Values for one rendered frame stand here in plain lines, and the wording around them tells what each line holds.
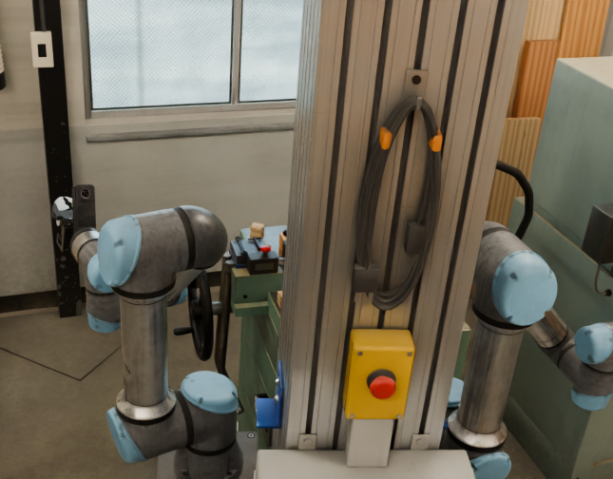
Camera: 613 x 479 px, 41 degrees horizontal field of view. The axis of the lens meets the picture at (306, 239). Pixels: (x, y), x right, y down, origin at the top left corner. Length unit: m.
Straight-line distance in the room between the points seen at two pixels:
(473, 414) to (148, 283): 0.66
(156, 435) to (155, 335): 0.23
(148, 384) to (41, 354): 2.01
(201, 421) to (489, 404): 0.57
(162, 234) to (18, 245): 2.27
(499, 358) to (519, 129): 2.32
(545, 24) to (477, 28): 2.92
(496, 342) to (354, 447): 0.38
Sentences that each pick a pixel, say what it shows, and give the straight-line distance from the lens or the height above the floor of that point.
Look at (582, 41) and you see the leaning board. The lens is 4.05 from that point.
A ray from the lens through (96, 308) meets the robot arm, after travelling 1.83.
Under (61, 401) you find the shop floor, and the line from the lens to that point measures 3.36.
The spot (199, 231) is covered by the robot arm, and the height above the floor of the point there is 1.44.
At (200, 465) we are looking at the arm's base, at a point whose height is 0.88.
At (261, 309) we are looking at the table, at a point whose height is 0.86.
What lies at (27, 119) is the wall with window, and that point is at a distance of 3.45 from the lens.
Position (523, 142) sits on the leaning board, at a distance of 3.82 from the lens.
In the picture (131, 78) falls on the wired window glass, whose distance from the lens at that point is 3.51.
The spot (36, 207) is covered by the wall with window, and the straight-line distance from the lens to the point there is 3.61.
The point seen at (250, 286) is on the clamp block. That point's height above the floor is 0.92.
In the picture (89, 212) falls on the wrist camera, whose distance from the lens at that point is 1.91.
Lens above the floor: 2.15
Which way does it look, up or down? 29 degrees down
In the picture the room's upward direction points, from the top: 5 degrees clockwise
